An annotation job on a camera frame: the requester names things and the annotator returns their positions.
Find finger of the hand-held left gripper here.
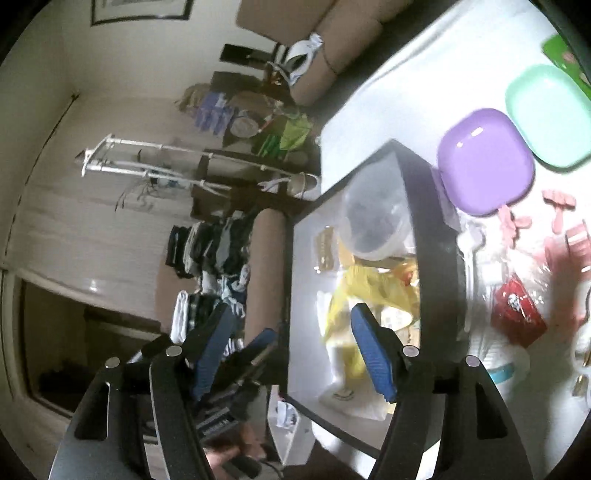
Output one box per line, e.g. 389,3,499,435
217,327,280,385

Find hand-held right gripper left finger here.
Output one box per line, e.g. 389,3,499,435
50,304,238,480

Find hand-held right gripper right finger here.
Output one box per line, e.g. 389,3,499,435
350,306,531,480

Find white tissue packet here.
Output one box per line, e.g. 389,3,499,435
316,342,393,421

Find black storage box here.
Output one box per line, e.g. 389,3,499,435
277,138,468,460

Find yellow plastic bag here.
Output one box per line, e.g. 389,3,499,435
321,258,423,370

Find clear round container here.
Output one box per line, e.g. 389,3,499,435
344,182,416,261

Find person's left hand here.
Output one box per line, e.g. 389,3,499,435
205,422,266,480

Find pile of clothes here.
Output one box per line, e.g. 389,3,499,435
166,210,259,365

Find clear box of gold clips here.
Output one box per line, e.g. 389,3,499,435
314,226,342,273

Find clear bag of spoons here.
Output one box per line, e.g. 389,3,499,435
457,217,513,287

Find red ketchup packets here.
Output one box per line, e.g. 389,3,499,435
489,272,548,347

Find pink flower hook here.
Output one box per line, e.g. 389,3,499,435
542,189,578,210
496,205,532,245

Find white clothes rack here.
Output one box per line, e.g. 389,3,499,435
74,133,321,201

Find green bag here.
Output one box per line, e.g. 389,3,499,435
253,115,315,155

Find bag of gold clips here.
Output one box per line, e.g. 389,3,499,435
570,342,591,398

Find round tin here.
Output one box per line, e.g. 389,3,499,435
231,115,259,138

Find purple plate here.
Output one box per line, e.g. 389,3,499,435
436,107,536,217

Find stack of blue boxes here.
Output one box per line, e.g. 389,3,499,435
194,91,232,134

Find pink sticky note block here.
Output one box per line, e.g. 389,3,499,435
566,224,591,264

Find white ribbed table mat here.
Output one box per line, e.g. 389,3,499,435
268,0,591,480

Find white garment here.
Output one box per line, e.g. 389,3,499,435
276,33,324,88

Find black speaker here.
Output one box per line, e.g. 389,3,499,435
219,44,271,65

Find mint green plate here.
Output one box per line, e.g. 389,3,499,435
505,64,591,171

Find brown sofa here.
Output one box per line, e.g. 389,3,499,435
236,0,414,106

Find green packet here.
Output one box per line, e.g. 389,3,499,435
541,34,591,88

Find framed wall picture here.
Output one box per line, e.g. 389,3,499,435
91,0,194,26

